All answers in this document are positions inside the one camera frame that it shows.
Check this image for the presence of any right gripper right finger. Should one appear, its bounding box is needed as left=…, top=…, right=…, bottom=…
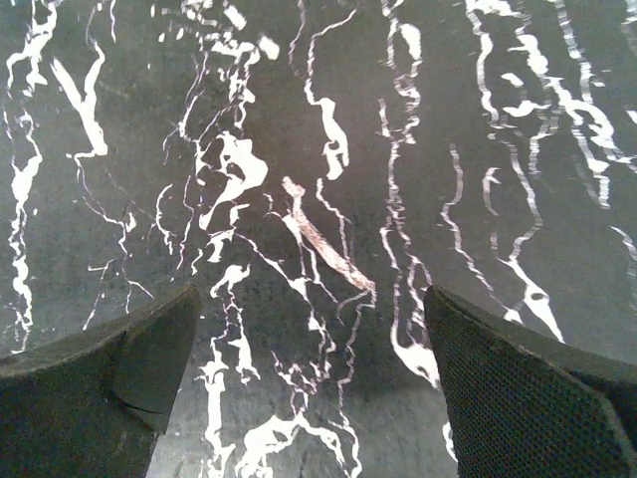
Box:
left=424, top=286, right=636, bottom=477

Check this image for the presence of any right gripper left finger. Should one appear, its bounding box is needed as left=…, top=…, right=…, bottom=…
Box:
left=1, top=285, right=201, bottom=477

